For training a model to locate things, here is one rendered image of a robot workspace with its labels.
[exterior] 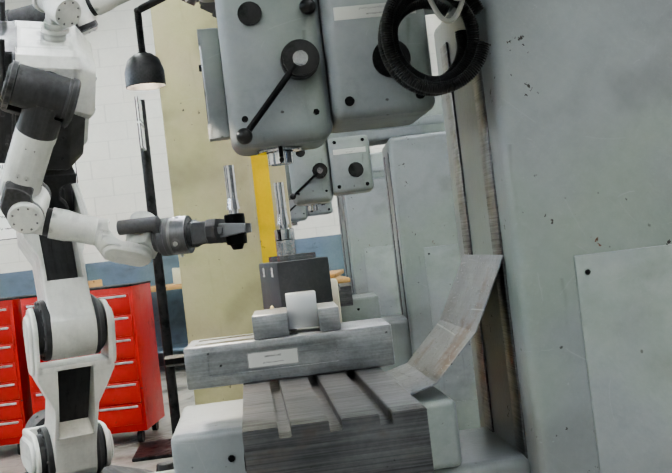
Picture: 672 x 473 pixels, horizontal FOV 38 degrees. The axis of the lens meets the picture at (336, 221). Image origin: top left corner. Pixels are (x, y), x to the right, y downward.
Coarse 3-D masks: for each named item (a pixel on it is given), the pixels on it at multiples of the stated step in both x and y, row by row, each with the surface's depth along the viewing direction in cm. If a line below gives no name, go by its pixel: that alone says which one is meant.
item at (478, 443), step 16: (464, 432) 202; (480, 432) 200; (464, 448) 187; (480, 448) 186; (496, 448) 184; (512, 448) 182; (464, 464) 175; (480, 464) 175; (496, 464) 175; (512, 464) 175; (528, 464) 175
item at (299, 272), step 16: (288, 256) 223; (304, 256) 223; (272, 272) 224; (288, 272) 220; (304, 272) 221; (320, 272) 222; (272, 288) 227; (288, 288) 220; (304, 288) 221; (320, 288) 222; (272, 304) 229
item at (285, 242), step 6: (276, 234) 235; (282, 234) 234; (288, 234) 234; (276, 240) 235; (282, 240) 234; (288, 240) 234; (294, 240) 236; (276, 246) 236; (282, 246) 234; (288, 246) 234; (294, 246) 235; (282, 252) 234; (288, 252) 234; (294, 252) 235
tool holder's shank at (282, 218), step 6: (276, 186) 236; (282, 186) 236; (276, 192) 236; (282, 192) 236; (276, 198) 236; (282, 198) 236; (276, 204) 236; (282, 204) 235; (282, 210) 235; (282, 216) 235; (282, 222) 235; (288, 222) 236; (282, 228) 235
